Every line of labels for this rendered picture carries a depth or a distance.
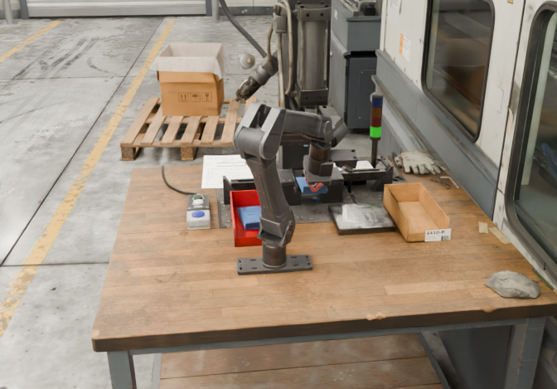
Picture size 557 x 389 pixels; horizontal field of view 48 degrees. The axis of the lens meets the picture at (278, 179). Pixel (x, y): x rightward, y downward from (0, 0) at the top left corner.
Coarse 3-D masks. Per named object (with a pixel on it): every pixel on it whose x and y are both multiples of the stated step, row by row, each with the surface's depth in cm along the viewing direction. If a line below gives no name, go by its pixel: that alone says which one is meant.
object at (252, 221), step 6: (240, 210) 194; (246, 210) 194; (252, 210) 194; (258, 210) 194; (246, 216) 190; (252, 216) 190; (258, 216) 190; (246, 222) 181; (252, 222) 181; (258, 222) 182; (246, 228) 183; (252, 228) 183; (258, 228) 184
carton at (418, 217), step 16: (384, 192) 197; (400, 192) 198; (416, 192) 198; (400, 208) 181; (416, 208) 195; (432, 208) 187; (400, 224) 181; (416, 224) 186; (432, 224) 186; (448, 224) 176; (416, 240) 177; (432, 240) 177; (448, 240) 178
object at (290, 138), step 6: (294, 102) 209; (294, 108) 199; (306, 108) 189; (312, 108) 189; (318, 108) 199; (282, 138) 189; (288, 138) 189; (294, 138) 189; (300, 138) 190; (282, 144) 190; (288, 144) 190; (294, 144) 190; (300, 144) 190; (306, 144) 191
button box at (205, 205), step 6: (162, 168) 225; (162, 174) 220; (168, 186) 212; (180, 192) 208; (186, 192) 206; (192, 192) 205; (192, 198) 196; (204, 198) 197; (192, 204) 193; (204, 204) 193; (192, 210) 190; (198, 210) 191
